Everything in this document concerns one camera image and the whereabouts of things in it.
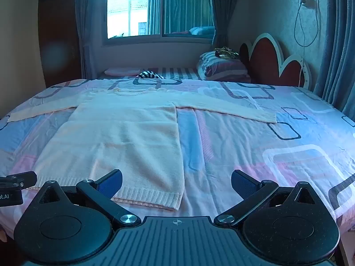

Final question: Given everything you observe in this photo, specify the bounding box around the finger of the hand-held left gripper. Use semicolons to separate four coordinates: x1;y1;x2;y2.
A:
0;171;37;191

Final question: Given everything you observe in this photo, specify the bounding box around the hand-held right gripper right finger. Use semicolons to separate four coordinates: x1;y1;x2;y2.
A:
214;169;323;227

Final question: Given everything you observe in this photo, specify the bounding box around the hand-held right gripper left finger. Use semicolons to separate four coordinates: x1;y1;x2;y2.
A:
36;169;141;228

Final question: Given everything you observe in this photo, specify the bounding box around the cream knit sweater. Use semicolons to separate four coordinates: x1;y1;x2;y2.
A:
7;87;278;211

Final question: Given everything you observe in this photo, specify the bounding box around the pink blue patterned blanket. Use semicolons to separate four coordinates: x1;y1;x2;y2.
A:
0;78;355;240

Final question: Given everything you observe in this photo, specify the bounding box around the pink cushion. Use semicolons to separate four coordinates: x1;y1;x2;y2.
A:
105;67;142;77

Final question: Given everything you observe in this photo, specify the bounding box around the black white striped garment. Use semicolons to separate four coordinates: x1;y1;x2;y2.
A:
133;71;166;80

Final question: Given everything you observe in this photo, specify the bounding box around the striped pillow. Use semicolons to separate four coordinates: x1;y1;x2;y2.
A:
196;50;249;82

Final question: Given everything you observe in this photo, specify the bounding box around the red white headboard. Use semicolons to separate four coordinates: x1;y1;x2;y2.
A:
239;33;313;90

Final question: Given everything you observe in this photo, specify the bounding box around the striped bed sheet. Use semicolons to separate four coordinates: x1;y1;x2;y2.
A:
97;66;251;84

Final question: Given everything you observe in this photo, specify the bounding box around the gold patterned cloth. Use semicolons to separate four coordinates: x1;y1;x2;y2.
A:
214;47;240;60

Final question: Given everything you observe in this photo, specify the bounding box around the brown wooden wardrobe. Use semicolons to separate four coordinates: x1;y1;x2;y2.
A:
37;0;84;89

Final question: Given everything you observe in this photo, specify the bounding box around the blue sheer curtain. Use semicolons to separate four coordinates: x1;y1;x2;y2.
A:
207;0;245;53
73;0;109;80

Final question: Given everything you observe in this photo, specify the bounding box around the blue pleated curtain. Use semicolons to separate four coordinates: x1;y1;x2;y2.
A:
313;0;355;121

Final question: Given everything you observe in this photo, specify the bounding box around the sliding glass window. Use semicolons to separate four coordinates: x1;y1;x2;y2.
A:
102;0;216;45

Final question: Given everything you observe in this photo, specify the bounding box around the hanging cable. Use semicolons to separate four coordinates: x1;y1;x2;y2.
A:
293;0;320;88

